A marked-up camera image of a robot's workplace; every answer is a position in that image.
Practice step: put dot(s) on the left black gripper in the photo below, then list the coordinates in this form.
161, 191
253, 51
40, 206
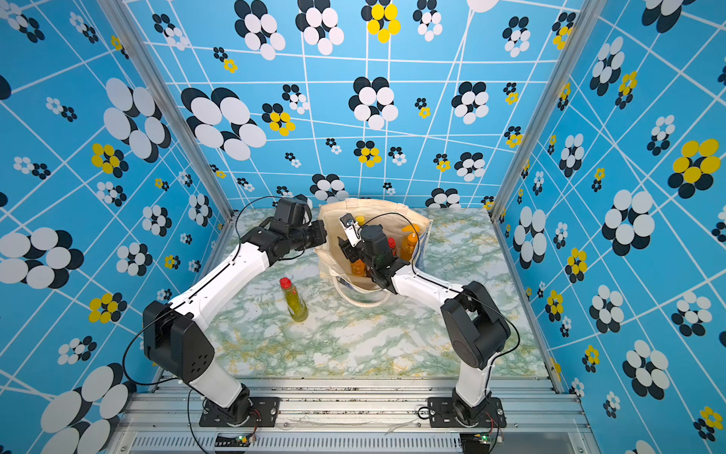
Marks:
320, 231

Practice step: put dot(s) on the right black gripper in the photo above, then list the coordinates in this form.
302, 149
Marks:
349, 250

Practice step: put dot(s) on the dark red bottle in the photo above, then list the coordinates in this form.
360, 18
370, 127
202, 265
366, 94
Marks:
392, 246

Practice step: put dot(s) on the orange pump dish soap bottle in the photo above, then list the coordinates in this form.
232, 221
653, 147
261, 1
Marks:
410, 242

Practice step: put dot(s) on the cream canvas shopping bag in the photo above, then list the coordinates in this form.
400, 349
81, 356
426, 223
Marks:
352, 280

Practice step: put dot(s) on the green bottle red cap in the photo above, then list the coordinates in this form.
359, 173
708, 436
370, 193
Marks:
295, 303

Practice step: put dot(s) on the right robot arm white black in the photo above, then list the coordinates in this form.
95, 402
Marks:
478, 331

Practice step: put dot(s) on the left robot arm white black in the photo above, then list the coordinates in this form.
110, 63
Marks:
174, 333

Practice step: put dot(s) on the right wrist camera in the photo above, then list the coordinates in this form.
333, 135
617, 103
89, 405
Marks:
351, 229

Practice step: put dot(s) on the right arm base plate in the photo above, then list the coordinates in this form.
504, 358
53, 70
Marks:
453, 413

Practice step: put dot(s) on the aluminium frame rail front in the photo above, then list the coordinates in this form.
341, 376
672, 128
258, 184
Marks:
356, 415

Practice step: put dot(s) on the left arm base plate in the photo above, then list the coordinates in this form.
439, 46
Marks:
248, 412

